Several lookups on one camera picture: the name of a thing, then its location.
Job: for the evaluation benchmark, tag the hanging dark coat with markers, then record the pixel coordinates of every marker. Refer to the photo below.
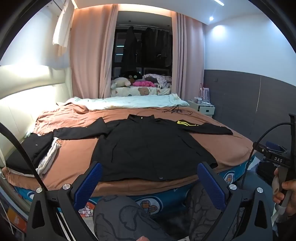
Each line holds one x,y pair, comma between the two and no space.
131,51

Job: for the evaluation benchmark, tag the teal printed bed sheet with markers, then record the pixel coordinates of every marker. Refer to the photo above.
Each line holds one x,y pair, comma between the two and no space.
168,199

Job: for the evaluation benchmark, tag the bed with brown cover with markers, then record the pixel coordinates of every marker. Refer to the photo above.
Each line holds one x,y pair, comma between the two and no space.
76,153

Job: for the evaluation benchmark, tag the white nightstand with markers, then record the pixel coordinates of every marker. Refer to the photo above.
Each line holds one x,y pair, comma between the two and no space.
205,110

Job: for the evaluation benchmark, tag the black jacket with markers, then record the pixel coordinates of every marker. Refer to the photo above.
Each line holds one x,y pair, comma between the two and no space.
150,148

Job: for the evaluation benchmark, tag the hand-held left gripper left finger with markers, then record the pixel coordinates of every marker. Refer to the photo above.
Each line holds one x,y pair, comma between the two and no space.
91,183

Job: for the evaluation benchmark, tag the white hanging garment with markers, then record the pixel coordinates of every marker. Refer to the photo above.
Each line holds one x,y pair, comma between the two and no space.
62,30

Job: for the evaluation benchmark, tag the pink cloth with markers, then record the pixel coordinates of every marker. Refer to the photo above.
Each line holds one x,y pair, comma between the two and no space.
143,83

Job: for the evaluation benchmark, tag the white quilt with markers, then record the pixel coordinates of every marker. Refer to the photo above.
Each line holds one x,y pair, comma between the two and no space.
129,102

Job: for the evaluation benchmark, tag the pile of floral clothes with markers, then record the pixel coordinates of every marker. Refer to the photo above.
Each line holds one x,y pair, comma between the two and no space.
159,80

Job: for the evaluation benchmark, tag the white padded headboard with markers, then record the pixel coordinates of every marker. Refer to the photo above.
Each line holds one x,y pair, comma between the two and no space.
27,97

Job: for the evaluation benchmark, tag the black folded garment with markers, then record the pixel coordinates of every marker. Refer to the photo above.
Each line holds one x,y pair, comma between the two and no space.
30,150

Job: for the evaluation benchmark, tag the hanging dark clothes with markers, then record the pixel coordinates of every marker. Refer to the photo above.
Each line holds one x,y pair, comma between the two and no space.
157,44

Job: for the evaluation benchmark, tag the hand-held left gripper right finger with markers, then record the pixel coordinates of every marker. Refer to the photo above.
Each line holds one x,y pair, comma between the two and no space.
209,185

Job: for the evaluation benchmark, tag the black plush toy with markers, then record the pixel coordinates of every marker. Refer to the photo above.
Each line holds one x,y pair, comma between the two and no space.
133,75

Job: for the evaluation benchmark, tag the white plush toy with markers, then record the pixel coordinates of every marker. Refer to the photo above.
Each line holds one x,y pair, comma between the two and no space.
120,82

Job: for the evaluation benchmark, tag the pink curtain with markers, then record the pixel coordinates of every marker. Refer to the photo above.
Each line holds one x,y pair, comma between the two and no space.
90,58
187,58

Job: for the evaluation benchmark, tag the person's right hand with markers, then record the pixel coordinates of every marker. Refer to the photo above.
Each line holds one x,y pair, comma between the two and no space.
289,188

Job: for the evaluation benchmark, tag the bear print cover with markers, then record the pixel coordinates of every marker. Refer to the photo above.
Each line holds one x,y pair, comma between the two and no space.
143,91

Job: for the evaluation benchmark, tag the ceiling strip light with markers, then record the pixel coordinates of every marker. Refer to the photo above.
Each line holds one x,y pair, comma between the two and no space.
219,2

